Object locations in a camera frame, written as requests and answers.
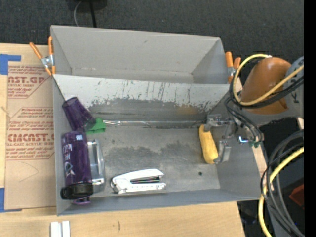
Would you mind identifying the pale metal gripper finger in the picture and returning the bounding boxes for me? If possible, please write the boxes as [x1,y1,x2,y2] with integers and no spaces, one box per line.
[214,139,233,164]
[203,114,222,133]

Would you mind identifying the shiny silver rounded container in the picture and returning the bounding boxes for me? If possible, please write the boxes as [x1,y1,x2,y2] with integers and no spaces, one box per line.
[86,138,107,194]

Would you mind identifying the brown cardboard board red print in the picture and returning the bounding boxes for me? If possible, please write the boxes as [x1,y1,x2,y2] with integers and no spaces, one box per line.
[0,42,58,211]

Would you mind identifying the purple bottle with black cap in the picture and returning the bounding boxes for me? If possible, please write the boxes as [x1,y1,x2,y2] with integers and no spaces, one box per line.
[60,130,95,205]

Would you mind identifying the yellow toy corn cob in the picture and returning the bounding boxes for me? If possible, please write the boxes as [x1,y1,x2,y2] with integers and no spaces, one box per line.
[198,124,220,165]

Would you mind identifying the white stapler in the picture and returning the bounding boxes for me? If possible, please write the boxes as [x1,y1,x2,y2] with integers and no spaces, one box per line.
[110,168,167,195]

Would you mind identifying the grey metal bin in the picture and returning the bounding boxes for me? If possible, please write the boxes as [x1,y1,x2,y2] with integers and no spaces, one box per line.
[50,25,262,216]

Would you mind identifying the green plastic piece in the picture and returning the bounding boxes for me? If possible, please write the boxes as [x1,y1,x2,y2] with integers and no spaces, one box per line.
[85,118,107,135]

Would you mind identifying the clear purple plastic cup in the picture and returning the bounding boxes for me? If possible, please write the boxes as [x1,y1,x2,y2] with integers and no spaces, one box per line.
[61,97,97,132]

